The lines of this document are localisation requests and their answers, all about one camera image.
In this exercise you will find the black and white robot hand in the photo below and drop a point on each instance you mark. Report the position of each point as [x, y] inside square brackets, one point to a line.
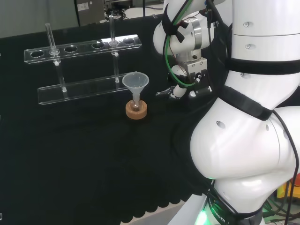
[199, 87]

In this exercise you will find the translucent plastic funnel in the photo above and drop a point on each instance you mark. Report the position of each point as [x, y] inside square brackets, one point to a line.
[135, 80]

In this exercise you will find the clear acrylic funnel stand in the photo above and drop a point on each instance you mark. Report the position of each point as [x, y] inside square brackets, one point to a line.
[82, 89]

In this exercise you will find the yellow stop button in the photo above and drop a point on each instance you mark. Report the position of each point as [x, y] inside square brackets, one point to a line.
[283, 189]

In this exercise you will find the black bench cloth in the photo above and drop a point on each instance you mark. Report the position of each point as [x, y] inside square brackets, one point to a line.
[82, 152]

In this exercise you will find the grey background cabinet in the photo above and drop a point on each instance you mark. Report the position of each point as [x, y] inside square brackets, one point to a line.
[89, 11]

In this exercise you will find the silver wrist mount block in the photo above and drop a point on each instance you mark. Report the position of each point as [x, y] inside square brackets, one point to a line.
[197, 64]

